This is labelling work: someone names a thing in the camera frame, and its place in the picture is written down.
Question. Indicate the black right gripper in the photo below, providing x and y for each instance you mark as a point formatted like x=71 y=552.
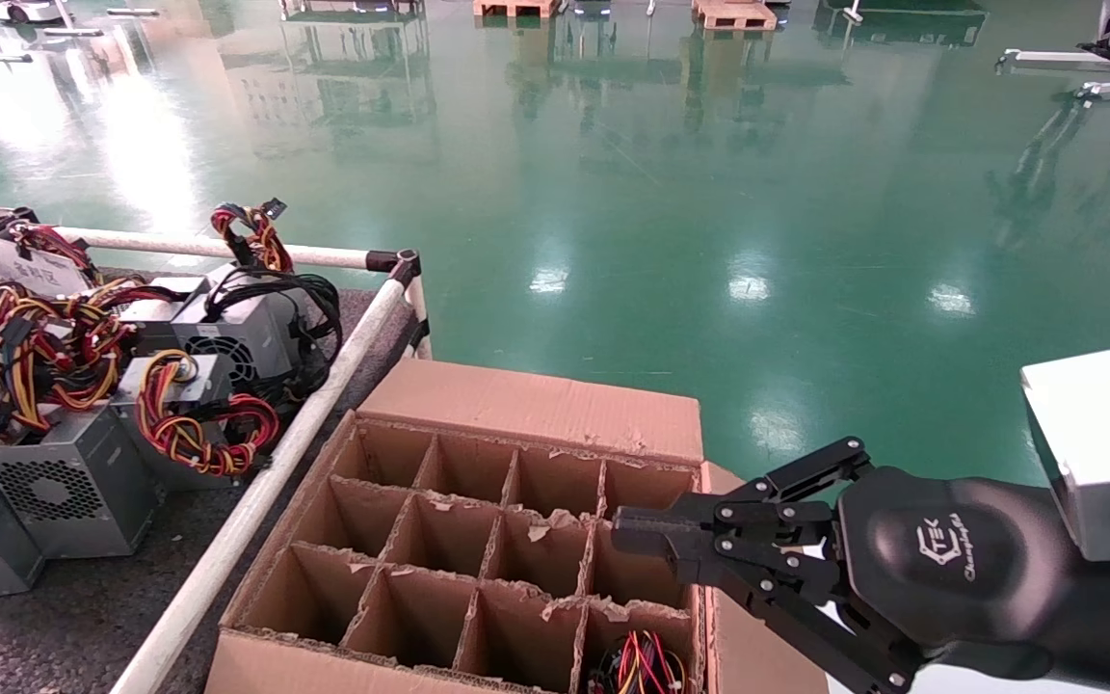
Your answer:
x=950 y=569

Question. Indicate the cardboard box with dividers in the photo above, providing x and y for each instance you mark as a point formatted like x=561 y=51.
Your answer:
x=516 y=405

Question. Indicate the black pipe corner connector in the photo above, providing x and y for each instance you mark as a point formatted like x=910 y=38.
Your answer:
x=406 y=265

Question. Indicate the wooden pallet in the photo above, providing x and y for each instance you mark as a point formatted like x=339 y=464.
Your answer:
x=733 y=14
x=516 y=8

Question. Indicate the grey power supply round fan grille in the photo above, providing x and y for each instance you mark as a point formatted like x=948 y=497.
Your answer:
x=251 y=335

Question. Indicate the dark floor vehicle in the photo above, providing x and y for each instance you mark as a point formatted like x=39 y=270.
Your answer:
x=594 y=8

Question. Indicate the small grey power supply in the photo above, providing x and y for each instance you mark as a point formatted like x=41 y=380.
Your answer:
x=206 y=386

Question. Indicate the flat grey power supply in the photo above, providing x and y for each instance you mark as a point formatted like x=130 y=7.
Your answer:
x=155 y=308

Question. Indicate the white paper label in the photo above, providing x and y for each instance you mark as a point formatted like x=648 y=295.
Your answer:
x=30 y=268

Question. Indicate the black pipe clamp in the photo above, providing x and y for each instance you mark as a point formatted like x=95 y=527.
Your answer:
x=6 y=217

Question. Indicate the grey metal stand foot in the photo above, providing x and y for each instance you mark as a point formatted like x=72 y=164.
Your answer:
x=4 y=58
x=73 y=34
x=131 y=13

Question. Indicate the white wheeled vehicle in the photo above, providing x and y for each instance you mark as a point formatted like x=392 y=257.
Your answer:
x=30 y=12

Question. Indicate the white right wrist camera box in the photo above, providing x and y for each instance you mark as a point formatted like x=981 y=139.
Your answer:
x=1095 y=434

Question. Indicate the long white pipe rail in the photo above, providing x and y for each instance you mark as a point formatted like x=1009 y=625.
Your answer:
x=160 y=246
x=256 y=501

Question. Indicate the dark metal rack frame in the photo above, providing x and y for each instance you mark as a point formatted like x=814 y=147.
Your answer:
x=353 y=14

